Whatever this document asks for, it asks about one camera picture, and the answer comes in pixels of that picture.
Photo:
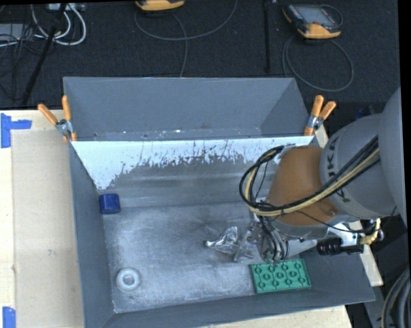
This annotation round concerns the blue cylinder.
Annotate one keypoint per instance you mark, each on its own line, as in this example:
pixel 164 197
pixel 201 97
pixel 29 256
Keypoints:
pixel 109 203

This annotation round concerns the black cylinder on white bracket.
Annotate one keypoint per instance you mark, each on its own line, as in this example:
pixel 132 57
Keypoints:
pixel 345 240

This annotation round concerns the grey metal bin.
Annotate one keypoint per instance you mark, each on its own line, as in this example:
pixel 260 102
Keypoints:
pixel 168 250

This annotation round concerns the green studded flat block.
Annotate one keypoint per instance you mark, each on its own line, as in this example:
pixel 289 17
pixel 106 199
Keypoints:
pixel 282 277

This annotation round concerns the pale wood flat board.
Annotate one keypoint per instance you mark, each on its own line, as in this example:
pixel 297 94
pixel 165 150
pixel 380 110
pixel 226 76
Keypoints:
pixel 41 228

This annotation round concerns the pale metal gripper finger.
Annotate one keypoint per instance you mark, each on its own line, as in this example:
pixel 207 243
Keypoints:
pixel 249 233
pixel 244 253

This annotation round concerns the clear crumpled plastic thing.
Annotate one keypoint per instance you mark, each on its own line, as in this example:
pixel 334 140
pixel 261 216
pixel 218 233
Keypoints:
pixel 226 240

